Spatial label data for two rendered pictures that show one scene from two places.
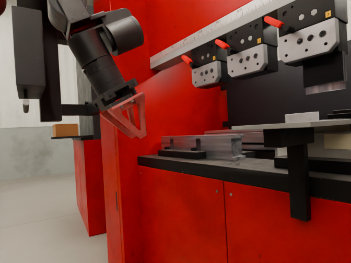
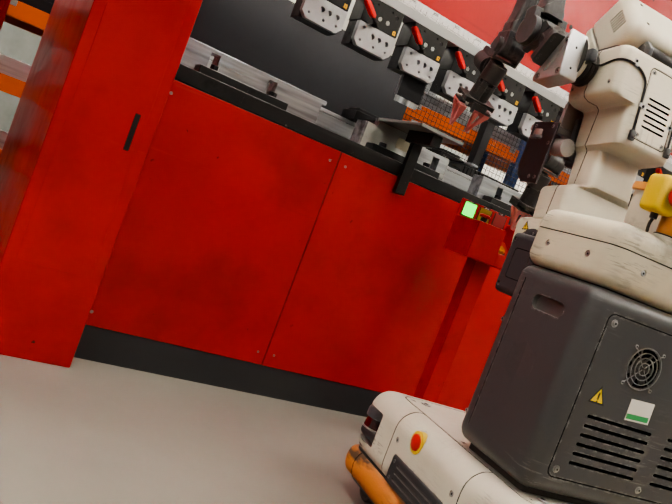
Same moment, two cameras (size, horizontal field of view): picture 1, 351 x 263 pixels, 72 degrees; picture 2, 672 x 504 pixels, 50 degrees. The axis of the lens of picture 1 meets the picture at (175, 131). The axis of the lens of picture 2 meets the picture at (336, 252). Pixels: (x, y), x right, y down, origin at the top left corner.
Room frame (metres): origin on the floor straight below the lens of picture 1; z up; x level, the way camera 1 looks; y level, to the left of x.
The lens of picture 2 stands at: (0.50, 2.15, 0.64)
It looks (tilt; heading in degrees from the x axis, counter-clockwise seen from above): 3 degrees down; 275
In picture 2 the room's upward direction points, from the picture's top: 21 degrees clockwise
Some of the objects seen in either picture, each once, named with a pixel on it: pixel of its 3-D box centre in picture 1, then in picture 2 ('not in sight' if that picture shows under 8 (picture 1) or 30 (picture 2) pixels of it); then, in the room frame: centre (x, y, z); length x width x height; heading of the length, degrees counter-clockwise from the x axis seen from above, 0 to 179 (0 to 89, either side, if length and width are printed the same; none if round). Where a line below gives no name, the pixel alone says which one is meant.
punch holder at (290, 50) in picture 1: (311, 30); (417, 54); (0.68, -0.39, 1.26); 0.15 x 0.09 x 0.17; 36
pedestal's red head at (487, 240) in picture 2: not in sight; (489, 235); (0.24, -0.27, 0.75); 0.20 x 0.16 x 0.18; 26
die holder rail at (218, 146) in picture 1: (196, 145); (252, 85); (1.11, -0.09, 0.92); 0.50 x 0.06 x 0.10; 36
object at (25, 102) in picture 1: (25, 102); not in sight; (1.36, 0.82, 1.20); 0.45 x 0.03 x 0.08; 32
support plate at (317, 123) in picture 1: (298, 124); (419, 131); (0.58, -0.29, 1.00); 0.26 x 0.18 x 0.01; 126
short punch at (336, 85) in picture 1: (323, 74); (409, 92); (0.66, -0.41, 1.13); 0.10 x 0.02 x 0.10; 36
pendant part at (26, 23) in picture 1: (28, 60); not in sight; (1.31, 0.77, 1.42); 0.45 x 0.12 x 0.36; 32
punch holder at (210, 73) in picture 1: (210, 65); (323, 1); (1.01, -0.16, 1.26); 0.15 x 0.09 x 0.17; 36
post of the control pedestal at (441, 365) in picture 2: not in sight; (449, 337); (0.24, -0.27, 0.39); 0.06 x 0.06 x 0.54; 26
